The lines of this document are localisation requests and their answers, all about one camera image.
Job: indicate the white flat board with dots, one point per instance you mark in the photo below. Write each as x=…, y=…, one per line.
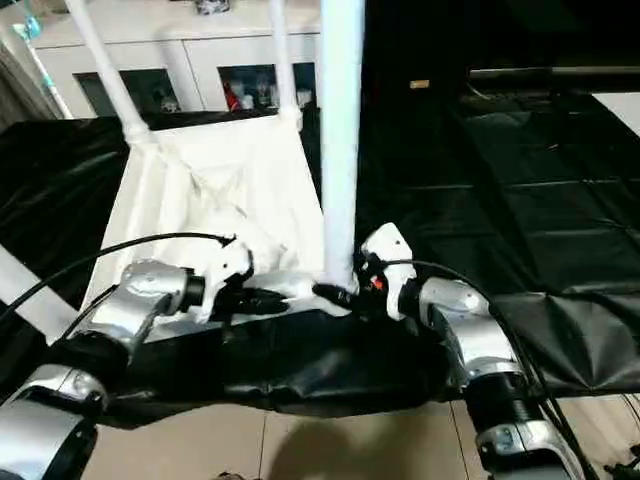
x=620, y=110

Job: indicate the small yellow label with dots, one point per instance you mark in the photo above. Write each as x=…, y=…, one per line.
x=419, y=84

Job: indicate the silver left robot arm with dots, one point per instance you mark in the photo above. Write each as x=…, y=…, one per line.
x=110, y=330

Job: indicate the white glass-door cabinet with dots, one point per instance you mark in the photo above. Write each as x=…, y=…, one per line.
x=150, y=30

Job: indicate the black plastic mat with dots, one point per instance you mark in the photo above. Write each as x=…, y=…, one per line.
x=540, y=200

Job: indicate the white plastic table top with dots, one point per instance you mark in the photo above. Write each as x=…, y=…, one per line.
x=220, y=190

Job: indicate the white pole with blue band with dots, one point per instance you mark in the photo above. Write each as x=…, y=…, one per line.
x=40, y=65

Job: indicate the grey crumpled object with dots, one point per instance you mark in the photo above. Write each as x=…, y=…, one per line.
x=213, y=5

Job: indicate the white plastic table leg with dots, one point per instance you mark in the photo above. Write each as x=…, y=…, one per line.
x=110, y=70
x=340, y=130
x=284, y=60
x=30, y=290

